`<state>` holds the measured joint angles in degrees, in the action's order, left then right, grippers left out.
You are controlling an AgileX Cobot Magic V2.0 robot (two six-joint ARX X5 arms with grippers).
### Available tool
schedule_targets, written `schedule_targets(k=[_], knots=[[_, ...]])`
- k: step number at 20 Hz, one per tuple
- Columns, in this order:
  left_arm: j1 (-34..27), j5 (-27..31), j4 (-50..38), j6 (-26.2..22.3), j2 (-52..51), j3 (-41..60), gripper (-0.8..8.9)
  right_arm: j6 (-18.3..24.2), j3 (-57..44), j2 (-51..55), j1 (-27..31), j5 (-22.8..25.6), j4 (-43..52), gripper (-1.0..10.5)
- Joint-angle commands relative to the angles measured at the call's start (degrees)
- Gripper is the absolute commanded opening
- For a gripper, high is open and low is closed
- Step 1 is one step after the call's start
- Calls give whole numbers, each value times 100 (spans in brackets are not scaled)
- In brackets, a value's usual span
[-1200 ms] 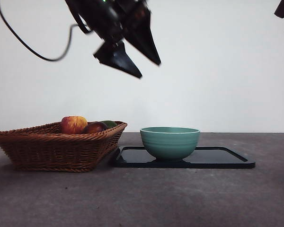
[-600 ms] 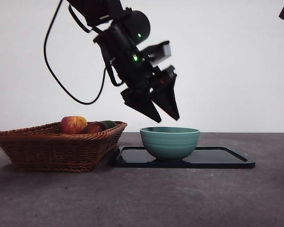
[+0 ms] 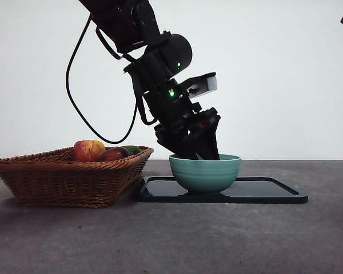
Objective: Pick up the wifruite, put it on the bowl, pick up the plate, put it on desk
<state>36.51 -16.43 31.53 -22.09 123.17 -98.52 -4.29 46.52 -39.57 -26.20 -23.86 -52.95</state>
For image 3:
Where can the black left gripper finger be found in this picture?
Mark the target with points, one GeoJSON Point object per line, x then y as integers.
{"type": "Point", "coordinates": [207, 145]}
{"type": "Point", "coordinates": [180, 148]}

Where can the teal ribbed bowl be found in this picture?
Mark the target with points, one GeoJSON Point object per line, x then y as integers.
{"type": "Point", "coordinates": [205, 177]}

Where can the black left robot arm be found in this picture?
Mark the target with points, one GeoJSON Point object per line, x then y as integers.
{"type": "Point", "coordinates": [148, 57]}

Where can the green fruit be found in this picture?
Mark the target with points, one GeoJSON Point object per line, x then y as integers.
{"type": "Point", "coordinates": [133, 149]}

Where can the dark red round fruit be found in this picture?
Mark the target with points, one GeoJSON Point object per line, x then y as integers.
{"type": "Point", "coordinates": [114, 155]}

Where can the dark green rectangular tray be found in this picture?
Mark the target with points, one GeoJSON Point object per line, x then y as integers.
{"type": "Point", "coordinates": [260, 194]}

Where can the red yellow apple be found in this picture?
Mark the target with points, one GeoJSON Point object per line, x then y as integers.
{"type": "Point", "coordinates": [87, 151]}

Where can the brown wicker basket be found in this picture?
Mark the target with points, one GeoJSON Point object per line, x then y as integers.
{"type": "Point", "coordinates": [60, 182]}

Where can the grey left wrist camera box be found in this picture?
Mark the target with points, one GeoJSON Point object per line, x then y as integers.
{"type": "Point", "coordinates": [205, 85]}

